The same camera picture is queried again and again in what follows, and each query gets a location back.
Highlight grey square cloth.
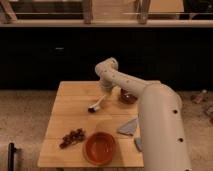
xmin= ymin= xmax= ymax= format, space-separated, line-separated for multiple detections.
xmin=134 ymin=137 xmax=142 ymax=152

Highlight brown debris pile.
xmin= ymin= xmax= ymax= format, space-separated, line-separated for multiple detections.
xmin=59 ymin=128 xmax=86 ymax=149

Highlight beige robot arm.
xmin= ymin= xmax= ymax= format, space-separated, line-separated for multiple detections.
xmin=95 ymin=58 xmax=192 ymax=171

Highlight orange bowl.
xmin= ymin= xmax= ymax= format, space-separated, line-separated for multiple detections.
xmin=82 ymin=132 xmax=116 ymax=166

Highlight grey triangular cloth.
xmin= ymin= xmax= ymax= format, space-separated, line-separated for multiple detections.
xmin=117 ymin=118 xmax=138 ymax=136

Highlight wooden shelf rail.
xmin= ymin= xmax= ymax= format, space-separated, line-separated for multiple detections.
xmin=0 ymin=20 xmax=213 ymax=28

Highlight black post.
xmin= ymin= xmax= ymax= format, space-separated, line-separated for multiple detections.
xmin=7 ymin=143 xmax=16 ymax=171

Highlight dark red glass cup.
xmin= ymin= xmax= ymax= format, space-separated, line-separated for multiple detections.
xmin=120 ymin=89 xmax=137 ymax=104

